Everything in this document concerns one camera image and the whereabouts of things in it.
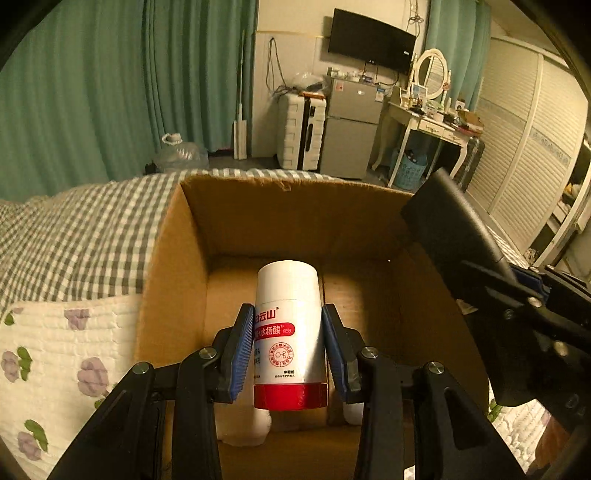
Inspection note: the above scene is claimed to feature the white slatted wardrobe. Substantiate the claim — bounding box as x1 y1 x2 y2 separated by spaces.
464 37 591 259

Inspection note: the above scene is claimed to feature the silver small fridge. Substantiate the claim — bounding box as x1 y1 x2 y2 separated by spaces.
320 76 385 180

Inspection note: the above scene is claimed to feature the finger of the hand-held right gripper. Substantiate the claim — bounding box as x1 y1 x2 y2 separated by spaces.
456 261 591 370
531 264 591 305

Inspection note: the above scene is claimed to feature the blue laundry basket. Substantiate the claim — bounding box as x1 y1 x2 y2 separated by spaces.
392 148 428 190

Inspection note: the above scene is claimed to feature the dark suitcase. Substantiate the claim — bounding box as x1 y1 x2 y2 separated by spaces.
450 136 485 183

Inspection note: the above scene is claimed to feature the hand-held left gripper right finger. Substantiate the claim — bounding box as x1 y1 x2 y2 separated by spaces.
322 303 528 480

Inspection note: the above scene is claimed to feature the white dressing table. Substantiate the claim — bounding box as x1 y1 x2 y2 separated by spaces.
370 99 474 183

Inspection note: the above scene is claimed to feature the clear water jug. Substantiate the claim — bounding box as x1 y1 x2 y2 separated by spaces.
152 133 209 174

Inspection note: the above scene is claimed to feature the grey checked blanket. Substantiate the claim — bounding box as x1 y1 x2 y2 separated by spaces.
0 168 356 319

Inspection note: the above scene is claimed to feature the white bottle with red cap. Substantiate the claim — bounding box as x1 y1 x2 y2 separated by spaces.
252 260 329 411

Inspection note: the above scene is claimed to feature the brown cardboard box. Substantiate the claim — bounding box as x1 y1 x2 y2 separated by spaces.
133 174 491 480

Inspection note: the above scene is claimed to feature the clear plastic bag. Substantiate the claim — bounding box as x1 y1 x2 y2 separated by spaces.
291 71 328 95

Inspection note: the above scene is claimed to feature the oval white mirror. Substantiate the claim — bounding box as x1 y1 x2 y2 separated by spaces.
407 48 451 103

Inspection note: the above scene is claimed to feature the black wall television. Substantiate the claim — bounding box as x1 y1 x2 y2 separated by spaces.
328 8 417 75

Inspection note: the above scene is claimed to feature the black rectangular case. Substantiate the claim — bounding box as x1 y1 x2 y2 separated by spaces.
400 168 515 301

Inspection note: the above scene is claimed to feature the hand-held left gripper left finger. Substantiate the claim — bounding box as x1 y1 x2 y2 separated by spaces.
48 303 256 480

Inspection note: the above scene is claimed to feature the white floral quilt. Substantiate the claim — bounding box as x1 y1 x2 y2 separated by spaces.
0 295 141 480

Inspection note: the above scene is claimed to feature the green curtain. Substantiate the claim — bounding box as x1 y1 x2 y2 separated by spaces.
424 0 492 109
0 0 258 201

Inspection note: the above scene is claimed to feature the white flat mop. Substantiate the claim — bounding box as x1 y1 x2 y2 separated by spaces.
231 30 249 160

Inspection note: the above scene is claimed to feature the white ribbed suitcase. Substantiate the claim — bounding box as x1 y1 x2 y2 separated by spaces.
277 91 328 171

